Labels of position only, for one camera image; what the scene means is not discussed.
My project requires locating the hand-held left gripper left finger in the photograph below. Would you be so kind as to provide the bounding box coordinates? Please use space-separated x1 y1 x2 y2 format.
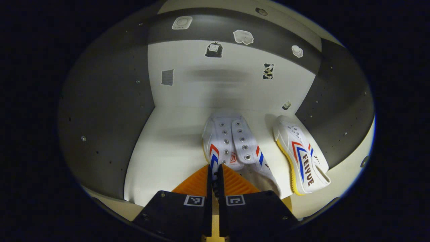
133 164 213 242

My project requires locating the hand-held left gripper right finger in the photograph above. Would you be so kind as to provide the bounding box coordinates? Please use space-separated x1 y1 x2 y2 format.
217 164 299 242

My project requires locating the white shoe cabinet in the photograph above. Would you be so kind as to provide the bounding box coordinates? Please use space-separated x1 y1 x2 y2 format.
58 0 376 232

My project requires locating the white striped canvas shoe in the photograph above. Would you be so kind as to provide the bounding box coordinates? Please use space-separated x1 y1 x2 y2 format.
273 115 332 196
202 114 282 199

